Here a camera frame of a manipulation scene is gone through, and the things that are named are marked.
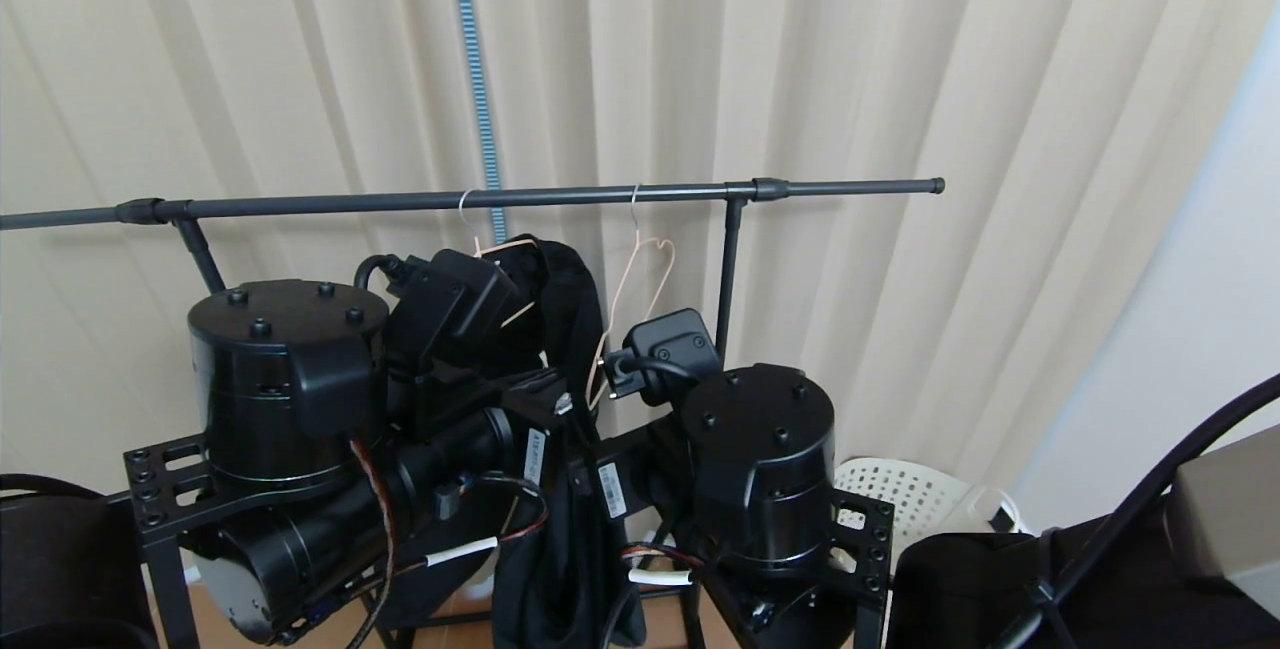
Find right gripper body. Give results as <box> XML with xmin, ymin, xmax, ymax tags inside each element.
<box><xmin>588</xmin><ymin>419</ymin><xmax>706</xmax><ymax>542</ymax></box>

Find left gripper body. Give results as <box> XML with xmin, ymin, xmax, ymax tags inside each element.
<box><xmin>210</xmin><ymin>379</ymin><xmax>576</xmax><ymax>646</ymax></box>

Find black garment with white label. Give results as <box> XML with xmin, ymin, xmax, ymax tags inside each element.
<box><xmin>490</xmin><ymin>419</ymin><xmax>649</xmax><ymax>649</ymax></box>

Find black shorts with white cord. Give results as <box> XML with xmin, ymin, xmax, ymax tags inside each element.
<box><xmin>378</xmin><ymin>234</ymin><xmax>608</xmax><ymax>630</ymax></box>

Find pink clothes hanger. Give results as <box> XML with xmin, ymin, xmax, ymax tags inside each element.
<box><xmin>458</xmin><ymin>189</ymin><xmax>546</xmax><ymax>330</ymax></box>
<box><xmin>586</xmin><ymin>185</ymin><xmax>677</xmax><ymax>412</ymax></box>

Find white laundry basket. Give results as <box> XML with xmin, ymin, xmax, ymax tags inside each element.
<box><xmin>828</xmin><ymin>457</ymin><xmax>1031</xmax><ymax>570</ymax></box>

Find black clothes rack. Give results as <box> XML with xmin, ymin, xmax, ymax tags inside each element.
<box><xmin>0</xmin><ymin>177</ymin><xmax>946</xmax><ymax>649</ymax></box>

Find beige curtain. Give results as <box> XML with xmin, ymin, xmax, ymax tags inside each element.
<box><xmin>0</xmin><ymin>0</ymin><xmax>1280</xmax><ymax>570</ymax></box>

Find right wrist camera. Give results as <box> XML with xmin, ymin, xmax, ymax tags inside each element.
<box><xmin>603</xmin><ymin>309</ymin><xmax>723</xmax><ymax>408</ymax></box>

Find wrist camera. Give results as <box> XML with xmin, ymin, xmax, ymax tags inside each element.
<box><xmin>355</xmin><ymin>249</ymin><xmax>523</xmax><ymax>375</ymax></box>
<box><xmin>603</xmin><ymin>309</ymin><xmax>723</xmax><ymax>408</ymax></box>

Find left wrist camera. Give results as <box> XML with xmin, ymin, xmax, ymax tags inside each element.
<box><xmin>355</xmin><ymin>249</ymin><xmax>523</xmax><ymax>375</ymax></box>

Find black cable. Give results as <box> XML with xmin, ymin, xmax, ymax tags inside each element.
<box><xmin>1000</xmin><ymin>374</ymin><xmax>1280</xmax><ymax>649</ymax></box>

